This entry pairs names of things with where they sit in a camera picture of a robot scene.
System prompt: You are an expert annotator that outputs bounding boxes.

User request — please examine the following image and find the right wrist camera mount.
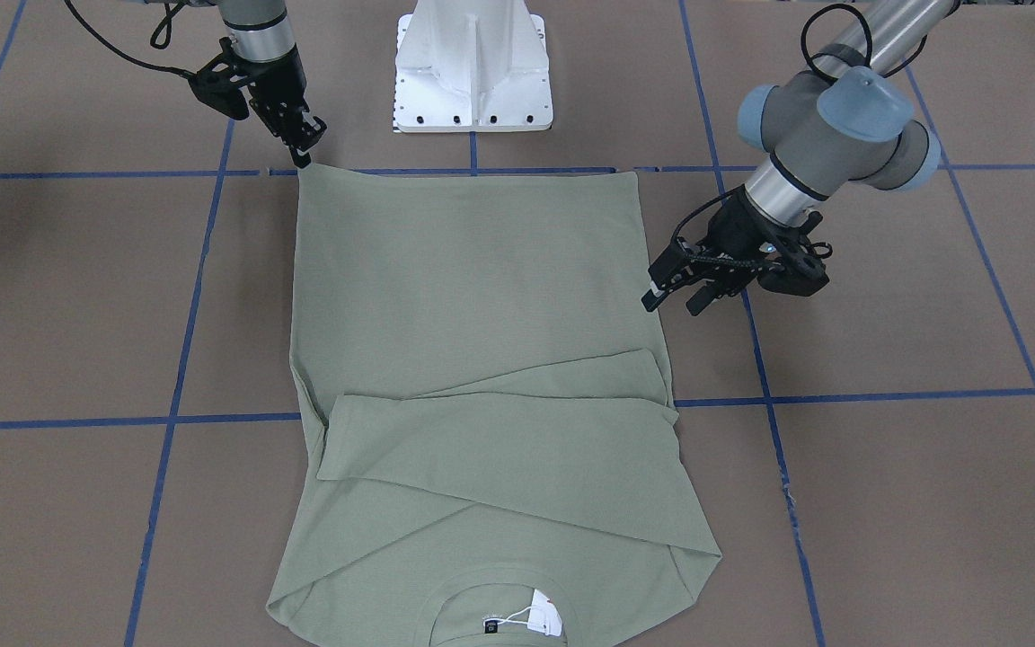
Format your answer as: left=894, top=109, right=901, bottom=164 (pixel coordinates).
left=186, top=54, right=250, bottom=121

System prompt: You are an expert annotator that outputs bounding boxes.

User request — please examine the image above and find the white central pedestal column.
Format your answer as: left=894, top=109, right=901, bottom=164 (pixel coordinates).
left=392, top=1, right=554, bottom=134

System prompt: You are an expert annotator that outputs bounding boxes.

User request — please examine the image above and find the olive green long-sleeve shirt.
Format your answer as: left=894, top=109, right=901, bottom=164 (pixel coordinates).
left=266, top=164, right=721, bottom=646

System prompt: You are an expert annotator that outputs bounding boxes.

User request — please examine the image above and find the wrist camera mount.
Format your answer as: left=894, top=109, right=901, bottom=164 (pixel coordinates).
left=186, top=54, right=250, bottom=121
left=758, top=230, right=833, bottom=297

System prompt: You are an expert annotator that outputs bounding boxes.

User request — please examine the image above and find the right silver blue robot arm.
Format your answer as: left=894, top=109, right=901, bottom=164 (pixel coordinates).
left=185, top=1, right=327, bottom=169

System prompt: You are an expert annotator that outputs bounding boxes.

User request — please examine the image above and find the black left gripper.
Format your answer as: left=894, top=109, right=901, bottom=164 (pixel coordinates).
left=641, top=192, right=797, bottom=317

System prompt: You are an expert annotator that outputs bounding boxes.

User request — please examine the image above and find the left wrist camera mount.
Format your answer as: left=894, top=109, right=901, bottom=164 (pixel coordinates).
left=758, top=230, right=833, bottom=297

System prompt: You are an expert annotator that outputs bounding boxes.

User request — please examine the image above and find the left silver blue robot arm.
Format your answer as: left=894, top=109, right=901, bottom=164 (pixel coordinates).
left=641, top=1, right=960, bottom=315

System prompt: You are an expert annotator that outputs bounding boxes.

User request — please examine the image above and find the white neck label tag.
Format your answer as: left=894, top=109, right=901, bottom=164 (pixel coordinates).
left=509, top=589, right=564, bottom=638

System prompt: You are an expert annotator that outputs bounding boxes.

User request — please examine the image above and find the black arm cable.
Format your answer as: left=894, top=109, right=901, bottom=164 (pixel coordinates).
left=63, top=0, right=213, bottom=78
left=800, top=2, right=932, bottom=89

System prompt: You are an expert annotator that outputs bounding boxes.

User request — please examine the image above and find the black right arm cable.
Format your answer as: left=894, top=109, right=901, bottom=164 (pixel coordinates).
left=63, top=0, right=213, bottom=78

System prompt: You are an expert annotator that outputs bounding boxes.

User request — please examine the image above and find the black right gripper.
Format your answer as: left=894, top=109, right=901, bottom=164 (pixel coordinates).
left=248, top=50, right=327, bottom=169

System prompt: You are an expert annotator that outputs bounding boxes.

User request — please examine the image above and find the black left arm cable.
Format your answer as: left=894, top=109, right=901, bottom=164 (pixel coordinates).
left=800, top=2, right=932, bottom=89

